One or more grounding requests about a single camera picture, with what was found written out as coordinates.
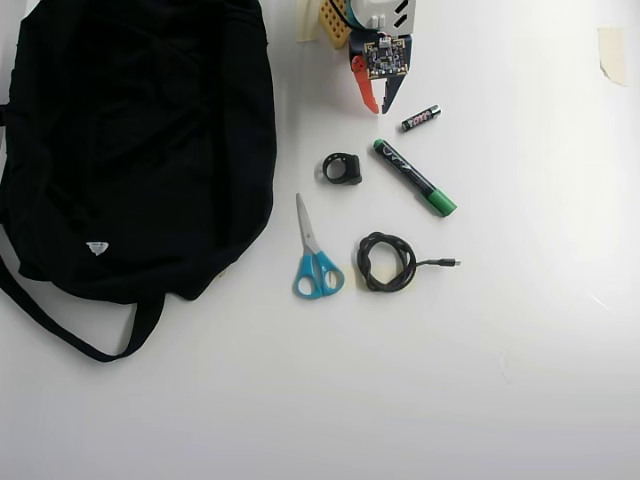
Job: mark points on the green marker with black barrel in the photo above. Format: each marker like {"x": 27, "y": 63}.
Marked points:
{"x": 410, "y": 172}

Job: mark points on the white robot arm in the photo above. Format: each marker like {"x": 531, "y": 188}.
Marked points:
{"x": 380, "y": 12}

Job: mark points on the yellow perforated block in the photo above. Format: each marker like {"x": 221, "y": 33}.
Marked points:
{"x": 332, "y": 27}

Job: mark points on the navy gripper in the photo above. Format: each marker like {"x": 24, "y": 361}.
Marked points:
{"x": 368, "y": 93}

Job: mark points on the black fabric bag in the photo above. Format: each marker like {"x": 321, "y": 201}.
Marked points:
{"x": 140, "y": 150}

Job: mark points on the bare camera circuit board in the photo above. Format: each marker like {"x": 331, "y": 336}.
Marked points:
{"x": 385, "y": 57}

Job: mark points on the black AAA battery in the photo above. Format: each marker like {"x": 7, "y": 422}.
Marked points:
{"x": 420, "y": 119}

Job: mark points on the beige tape strip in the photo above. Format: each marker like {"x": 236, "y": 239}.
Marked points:
{"x": 306, "y": 25}

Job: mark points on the torn beige masking tape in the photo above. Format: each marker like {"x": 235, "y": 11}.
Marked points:
{"x": 612, "y": 55}

